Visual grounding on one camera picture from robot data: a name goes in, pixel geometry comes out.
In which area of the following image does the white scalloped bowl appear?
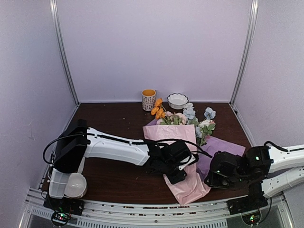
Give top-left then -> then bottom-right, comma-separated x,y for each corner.
167,93 -> 189,110

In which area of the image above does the orange fake flower stem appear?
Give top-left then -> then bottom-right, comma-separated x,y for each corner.
151,98 -> 166,119

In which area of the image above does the light blue fake flower stem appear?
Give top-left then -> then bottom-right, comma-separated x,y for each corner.
183,103 -> 216,129

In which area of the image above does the left aluminium frame post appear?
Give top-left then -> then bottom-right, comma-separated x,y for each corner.
49,0 -> 80,106

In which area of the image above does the aluminium frame post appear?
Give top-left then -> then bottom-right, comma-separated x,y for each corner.
229,0 -> 259,106
49,0 -> 80,106

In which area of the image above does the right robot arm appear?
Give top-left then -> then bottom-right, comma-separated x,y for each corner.
204,141 -> 304,210

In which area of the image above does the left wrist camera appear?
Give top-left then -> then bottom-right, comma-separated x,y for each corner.
178,153 -> 199,171

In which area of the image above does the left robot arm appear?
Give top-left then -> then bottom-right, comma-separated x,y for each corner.
43,119 -> 212,211

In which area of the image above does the right aluminium frame post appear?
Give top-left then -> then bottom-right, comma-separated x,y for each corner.
229,0 -> 259,106

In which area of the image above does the pink fake flower stem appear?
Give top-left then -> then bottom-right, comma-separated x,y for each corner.
156,111 -> 187,125

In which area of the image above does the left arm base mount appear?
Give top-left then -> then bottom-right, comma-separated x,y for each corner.
43,197 -> 85,227

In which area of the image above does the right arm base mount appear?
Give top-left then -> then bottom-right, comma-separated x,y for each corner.
227,196 -> 272,227

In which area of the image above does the pink purple wrapping paper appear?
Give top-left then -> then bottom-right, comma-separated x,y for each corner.
143,119 -> 246,206

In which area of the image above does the aluminium front rail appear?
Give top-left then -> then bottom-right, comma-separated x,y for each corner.
17,188 -> 295,228

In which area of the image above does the patterned mug with orange inside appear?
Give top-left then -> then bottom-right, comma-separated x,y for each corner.
142,89 -> 156,112

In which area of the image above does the white round cup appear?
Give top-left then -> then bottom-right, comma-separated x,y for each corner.
65,173 -> 87,199

